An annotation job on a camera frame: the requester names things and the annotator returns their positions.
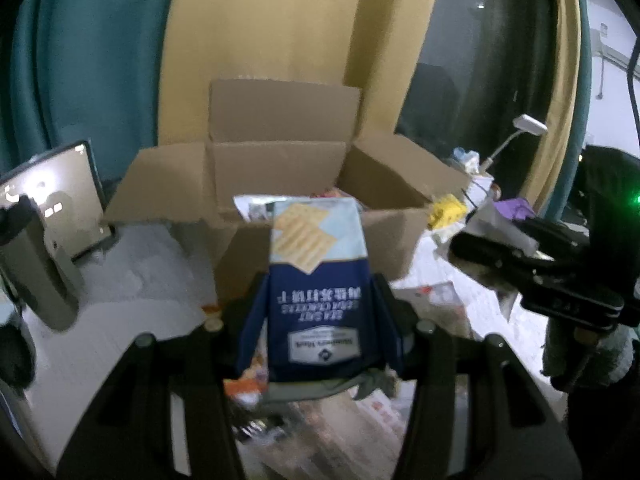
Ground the pile of flat snack packets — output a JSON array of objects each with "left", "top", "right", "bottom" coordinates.
[{"left": 230, "top": 382, "right": 418, "bottom": 480}]

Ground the white crumpled cloth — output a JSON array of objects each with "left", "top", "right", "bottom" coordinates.
[{"left": 107, "top": 222, "right": 218, "bottom": 321}]

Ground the white packet with dark print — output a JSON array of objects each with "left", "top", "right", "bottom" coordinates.
[{"left": 233, "top": 193, "right": 281, "bottom": 222}]

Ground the white air conditioner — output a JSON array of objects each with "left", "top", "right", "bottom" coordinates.
[{"left": 590, "top": 25, "right": 640, "bottom": 68}]

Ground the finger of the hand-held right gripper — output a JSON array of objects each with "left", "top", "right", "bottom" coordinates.
[
  {"left": 447, "top": 232, "right": 543, "bottom": 293},
  {"left": 515, "top": 217, "right": 591, "bottom": 261}
]

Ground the black round object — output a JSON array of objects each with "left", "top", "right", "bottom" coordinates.
[{"left": 0, "top": 325, "right": 37, "bottom": 392}]

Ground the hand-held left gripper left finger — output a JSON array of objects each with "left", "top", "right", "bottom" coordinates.
[{"left": 55, "top": 271, "right": 271, "bottom": 480}]

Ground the cardboard box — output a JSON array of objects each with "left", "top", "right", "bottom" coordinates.
[{"left": 102, "top": 79, "right": 473, "bottom": 306}]

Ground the white desk lamp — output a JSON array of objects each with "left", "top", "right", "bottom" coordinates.
[{"left": 480, "top": 114, "right": 548, "bottom": 173}]

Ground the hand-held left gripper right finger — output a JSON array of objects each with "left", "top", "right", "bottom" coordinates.
[{"left": 375, "top": 272, "right": 583, "bottom": 480}]

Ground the teal curtain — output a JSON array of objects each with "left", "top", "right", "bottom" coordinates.
[{"left": 10, "top": 0, "right": 181, "bottom": 181}]

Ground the grey tumbler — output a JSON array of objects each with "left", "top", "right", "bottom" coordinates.
[{"left": 0, "top": 195, "right": 83, "bottom": 331}]

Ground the orange white snack packet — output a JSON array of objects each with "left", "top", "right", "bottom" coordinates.
[{"left": 222, "top": 360, "right": 271, "bottom": 407}]

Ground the person's right hand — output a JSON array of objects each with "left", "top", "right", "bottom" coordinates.
[{"left": 542, "top": 317, "right": 636, "bottom": 391}]

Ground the blue cracker box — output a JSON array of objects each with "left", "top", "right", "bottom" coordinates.
[{"left": 235, "top": 197, "right": 406, "bottom": 396}]

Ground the purple packet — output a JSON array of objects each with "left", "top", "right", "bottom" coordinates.
[{"left": 492, "top": 197, "right": 536, "bottom": 221}]

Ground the small orange packet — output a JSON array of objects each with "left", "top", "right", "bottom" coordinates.
[{"left": 201, "top": 304, "right": 224, "bottom": 332}]

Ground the tablet with dark frame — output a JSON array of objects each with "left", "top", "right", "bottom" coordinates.
[{"left": 0, "top": 140, "right": 116, "bottom": 261}]

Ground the white red snack packet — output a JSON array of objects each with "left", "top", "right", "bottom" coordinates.
[{"left": 395, "top": 280, "right": 471, "bottom": 338}]

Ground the yellow curtain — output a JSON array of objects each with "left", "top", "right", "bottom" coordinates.
[
  {"left": 520, "top": 0, "right": 582, "bottom": 211},
  {"left": 160, "top": 0, "right": 446, "bottom": 171}
]

